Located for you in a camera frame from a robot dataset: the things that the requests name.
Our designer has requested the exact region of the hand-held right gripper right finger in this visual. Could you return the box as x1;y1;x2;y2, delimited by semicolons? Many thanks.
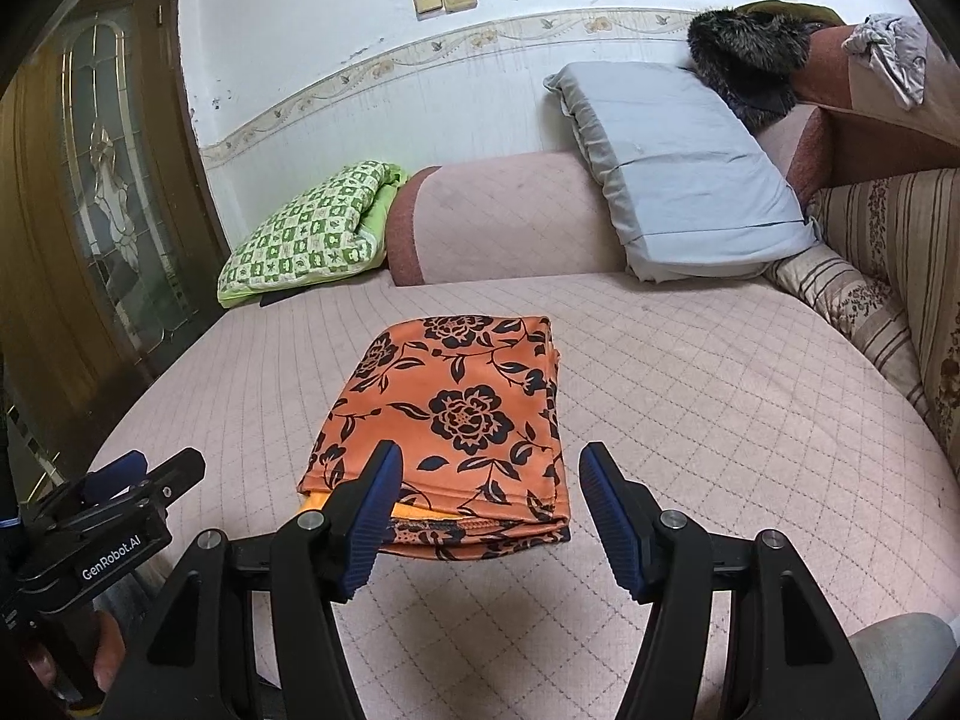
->
577;441;882;720

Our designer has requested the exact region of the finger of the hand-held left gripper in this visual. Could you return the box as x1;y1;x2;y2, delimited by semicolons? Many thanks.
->
135;448;208;505
81;450;148;505

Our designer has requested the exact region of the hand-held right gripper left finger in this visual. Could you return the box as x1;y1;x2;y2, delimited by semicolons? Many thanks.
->
124;439;406;720

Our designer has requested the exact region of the orange floral garment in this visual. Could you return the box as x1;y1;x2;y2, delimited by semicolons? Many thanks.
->
298;315;572;562

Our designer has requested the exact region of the person's left hand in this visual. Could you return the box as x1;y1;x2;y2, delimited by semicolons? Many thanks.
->
26;607;128;706

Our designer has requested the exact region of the pink quilted sofa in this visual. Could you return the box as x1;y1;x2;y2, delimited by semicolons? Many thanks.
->
86;22;960;720

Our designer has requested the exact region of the wooden door with glass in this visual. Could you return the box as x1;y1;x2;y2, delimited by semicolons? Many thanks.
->
0;0;230;466

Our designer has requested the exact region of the green patterned folded blanket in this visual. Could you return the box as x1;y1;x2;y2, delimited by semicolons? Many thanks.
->
216;160;412;308

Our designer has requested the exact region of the person's grey trouser leg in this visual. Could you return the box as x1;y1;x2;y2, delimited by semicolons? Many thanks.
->
847;613;958;720

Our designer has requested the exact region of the grey pillow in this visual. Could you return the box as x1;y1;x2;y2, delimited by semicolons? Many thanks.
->
544;60;820;284

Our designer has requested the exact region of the striped floral cushion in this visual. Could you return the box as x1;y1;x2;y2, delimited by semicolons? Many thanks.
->
765;165;960;458

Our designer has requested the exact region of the black fur garment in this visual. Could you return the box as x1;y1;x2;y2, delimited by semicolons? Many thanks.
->
688;6;815;132

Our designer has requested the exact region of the olive garment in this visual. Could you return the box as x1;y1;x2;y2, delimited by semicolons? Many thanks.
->
731;1;845;28

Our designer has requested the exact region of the grey crumpled cloth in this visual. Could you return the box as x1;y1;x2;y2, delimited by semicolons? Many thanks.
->
844;13;931;110

